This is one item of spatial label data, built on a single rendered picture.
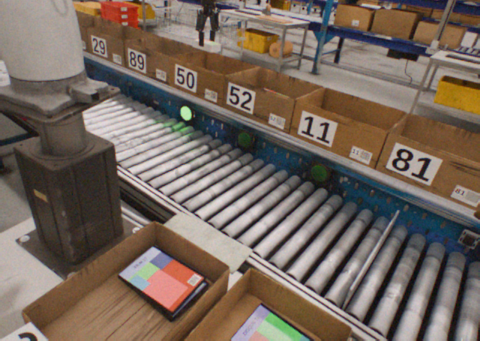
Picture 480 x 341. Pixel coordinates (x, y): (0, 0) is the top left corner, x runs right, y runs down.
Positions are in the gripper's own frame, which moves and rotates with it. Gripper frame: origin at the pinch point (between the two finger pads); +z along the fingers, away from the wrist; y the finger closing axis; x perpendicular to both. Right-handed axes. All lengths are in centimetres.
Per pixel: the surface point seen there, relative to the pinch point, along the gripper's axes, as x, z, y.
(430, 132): -109, 17, 21
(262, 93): -42.3, 13.8, -8.0
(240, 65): -7.1, 14.4, 20.9
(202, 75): -5.8, 15.4, -8.0
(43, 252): -39, 41, -107
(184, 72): 7.5, 17.3, -8.2
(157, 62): 28.5, 17.4, -8.1
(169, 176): -33, 42, -54
